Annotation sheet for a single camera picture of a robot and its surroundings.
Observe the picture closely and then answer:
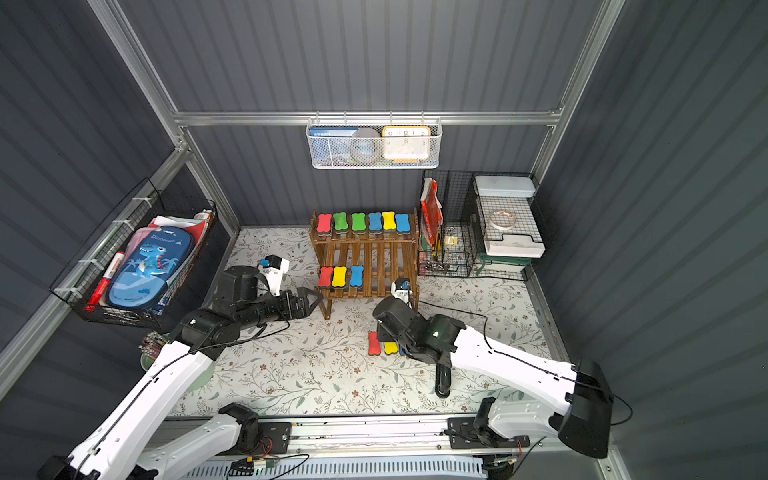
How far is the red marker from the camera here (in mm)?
639

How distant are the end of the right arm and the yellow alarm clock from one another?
504 millimetres

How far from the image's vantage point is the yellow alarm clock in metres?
0.90

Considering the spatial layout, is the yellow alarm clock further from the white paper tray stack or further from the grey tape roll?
the white paper tray stack

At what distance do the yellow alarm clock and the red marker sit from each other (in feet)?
2.37

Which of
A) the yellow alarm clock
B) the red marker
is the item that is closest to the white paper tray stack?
the yellow alarm clock
